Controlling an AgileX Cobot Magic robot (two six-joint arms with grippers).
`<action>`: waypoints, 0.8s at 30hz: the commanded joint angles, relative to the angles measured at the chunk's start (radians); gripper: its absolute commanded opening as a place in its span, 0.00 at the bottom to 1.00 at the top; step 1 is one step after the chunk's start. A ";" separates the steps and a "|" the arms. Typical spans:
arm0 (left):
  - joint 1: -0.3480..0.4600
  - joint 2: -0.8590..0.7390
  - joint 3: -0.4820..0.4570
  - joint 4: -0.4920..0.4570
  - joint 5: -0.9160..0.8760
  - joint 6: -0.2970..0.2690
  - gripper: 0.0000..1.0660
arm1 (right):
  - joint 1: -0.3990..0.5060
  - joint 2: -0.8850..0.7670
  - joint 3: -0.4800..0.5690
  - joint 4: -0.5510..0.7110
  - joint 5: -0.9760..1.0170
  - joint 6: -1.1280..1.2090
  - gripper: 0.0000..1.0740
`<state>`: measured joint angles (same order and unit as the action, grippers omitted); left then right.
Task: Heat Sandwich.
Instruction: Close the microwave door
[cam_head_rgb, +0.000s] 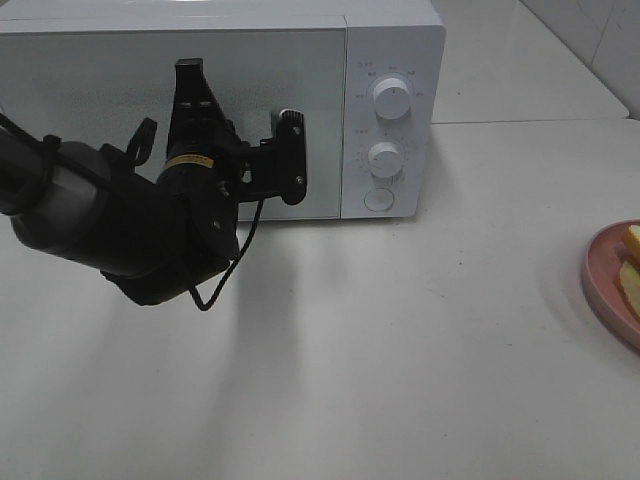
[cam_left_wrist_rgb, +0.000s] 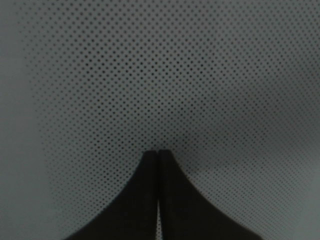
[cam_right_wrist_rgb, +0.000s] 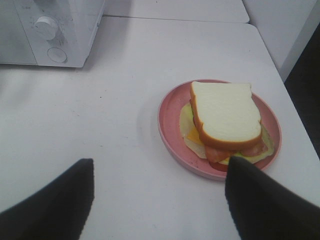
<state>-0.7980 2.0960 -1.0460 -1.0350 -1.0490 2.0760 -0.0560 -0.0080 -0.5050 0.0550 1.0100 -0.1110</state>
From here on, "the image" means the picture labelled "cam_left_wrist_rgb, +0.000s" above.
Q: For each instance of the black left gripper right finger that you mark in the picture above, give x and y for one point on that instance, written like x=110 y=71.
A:
x=187 y=215

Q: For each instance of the white microwave door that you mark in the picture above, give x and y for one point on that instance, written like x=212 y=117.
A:
x=231 y=87

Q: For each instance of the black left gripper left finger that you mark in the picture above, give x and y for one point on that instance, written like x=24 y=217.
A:
x=132 y=215

